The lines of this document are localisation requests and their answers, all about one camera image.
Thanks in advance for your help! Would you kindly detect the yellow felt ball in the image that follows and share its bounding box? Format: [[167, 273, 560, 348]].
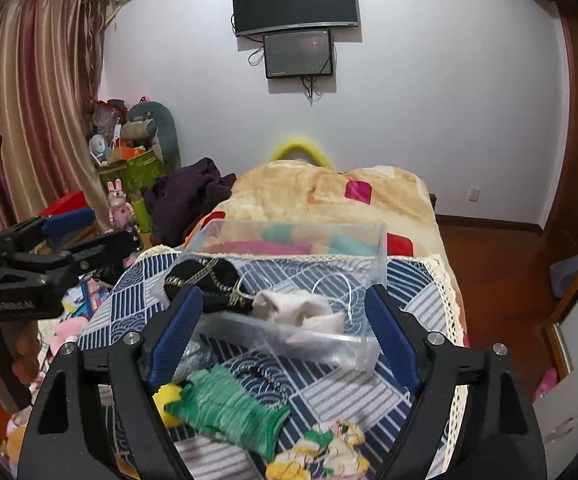
[[152, 384, 183, 429]]

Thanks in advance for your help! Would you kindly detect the green knitted glove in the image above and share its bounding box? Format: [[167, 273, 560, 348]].
[[165, 364, 291, 462]]

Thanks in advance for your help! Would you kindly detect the black sock with chain pattern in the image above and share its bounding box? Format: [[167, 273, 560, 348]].
[[163, 257, 253, 315]]

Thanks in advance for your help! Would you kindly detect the yellow green patterned sock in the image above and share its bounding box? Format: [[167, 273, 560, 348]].
[[265, 420, 369, 479]]

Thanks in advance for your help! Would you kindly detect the black white braided cord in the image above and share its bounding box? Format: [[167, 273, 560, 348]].
[[228, 358, 290, 409]]

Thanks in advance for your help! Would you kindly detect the white fluffy sock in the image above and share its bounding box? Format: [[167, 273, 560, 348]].
[[251, 290, 345, 335]]

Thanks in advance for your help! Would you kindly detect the clear plastic storage box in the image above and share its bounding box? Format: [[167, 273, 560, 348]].
[[152, 220, 387, 370]]

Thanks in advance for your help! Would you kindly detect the person's left hand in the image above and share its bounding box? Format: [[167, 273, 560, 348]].
[[12, 323, 40, 387]]

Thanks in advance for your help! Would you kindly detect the red blue box stack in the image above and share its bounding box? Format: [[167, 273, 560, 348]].
[[40, 191, 96, 252]]

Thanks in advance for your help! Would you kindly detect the pink bunny toy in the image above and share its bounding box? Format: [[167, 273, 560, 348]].
[[107, 178, 135, 232]]

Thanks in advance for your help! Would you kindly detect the green cardboard box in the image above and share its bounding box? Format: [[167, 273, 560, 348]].
[[97, 151, 171, 232]]

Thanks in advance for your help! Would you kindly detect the dark purple clothing pile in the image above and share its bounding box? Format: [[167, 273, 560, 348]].
[[142, 157, 237, 247]]

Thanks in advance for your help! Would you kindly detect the grey green plush toy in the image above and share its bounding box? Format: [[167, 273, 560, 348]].
[[120, 101, 179, 168]]

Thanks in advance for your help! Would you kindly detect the striped red beige curtain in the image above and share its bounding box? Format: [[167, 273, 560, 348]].
[[0, 0, 109, 231]]

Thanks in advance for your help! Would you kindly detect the beige patchwork blanket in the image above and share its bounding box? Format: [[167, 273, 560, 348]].
[[186, 160, 469, 344]]

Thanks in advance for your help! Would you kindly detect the yellow hoop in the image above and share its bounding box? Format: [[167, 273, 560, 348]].
[[271, 138, 332, 169]]

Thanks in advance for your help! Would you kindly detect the wall power socket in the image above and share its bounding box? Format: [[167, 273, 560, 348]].
[[468, 188, 480, 203]]

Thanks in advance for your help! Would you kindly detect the small wall monitor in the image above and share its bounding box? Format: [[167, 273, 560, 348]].
[[263, 29, 333, 79]]

